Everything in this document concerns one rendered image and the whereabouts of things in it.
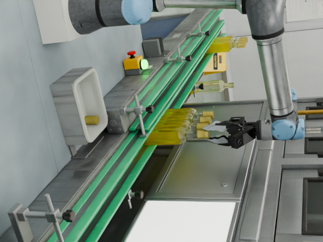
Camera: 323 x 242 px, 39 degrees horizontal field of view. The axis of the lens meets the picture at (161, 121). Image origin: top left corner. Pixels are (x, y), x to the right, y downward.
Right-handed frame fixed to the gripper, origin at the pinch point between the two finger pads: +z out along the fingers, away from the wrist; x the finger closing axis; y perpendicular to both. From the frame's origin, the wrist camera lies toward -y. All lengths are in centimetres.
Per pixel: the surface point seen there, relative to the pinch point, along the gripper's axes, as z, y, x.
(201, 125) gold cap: 2.9, 5.0, 1.6
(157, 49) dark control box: 34, 58, 19
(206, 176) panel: -0.4, -10.3, -12.4
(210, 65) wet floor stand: 71, 327, -78
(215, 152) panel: -0.2, 8.4, -12.4
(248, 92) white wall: 72, 587, -216
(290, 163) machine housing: -29.5, 3.0, -14.7
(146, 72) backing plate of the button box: 31.8, 32.8, 15.6
